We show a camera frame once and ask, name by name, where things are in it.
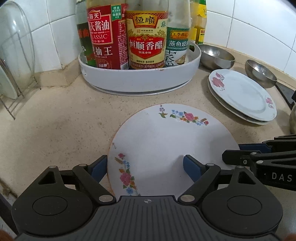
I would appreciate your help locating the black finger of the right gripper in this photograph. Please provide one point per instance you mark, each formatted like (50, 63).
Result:
(241, 157)

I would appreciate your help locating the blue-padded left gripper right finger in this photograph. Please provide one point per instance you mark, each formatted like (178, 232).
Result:
(204, 178)

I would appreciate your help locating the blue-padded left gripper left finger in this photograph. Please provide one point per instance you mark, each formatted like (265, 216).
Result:
(90, 176)

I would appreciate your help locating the white plate multicolour flowers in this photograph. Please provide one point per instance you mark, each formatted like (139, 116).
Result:
(146, 155)

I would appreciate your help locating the white plate pink flowers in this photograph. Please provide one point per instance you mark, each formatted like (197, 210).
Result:
(243, 94)

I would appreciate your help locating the stainless steel bowl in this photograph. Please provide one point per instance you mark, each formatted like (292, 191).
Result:
(260, 74)
(214, 58)

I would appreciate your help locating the white plate under stack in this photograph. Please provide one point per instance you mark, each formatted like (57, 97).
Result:
(234, 111)

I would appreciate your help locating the black gas stove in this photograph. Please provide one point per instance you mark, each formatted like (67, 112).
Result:
(286, 93)

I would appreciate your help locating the white rotating condiment rack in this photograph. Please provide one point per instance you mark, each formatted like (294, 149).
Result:
(143, 82)

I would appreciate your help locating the steamed fish soy sauce bottle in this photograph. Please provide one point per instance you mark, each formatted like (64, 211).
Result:
(179, 23)

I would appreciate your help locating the yellow label oil bottle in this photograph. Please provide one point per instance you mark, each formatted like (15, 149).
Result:
(198, 21)

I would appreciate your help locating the red label soy sauce bottle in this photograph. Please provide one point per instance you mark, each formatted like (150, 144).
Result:
(108, 33)

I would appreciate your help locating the yellow label vinegar bottle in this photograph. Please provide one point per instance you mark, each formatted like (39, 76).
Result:
(147, 23)

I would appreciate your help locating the green label clear bottle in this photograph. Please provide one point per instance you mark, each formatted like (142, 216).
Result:
(83, 32)

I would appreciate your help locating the wire lid rack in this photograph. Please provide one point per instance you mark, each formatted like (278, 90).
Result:
(12, 95)

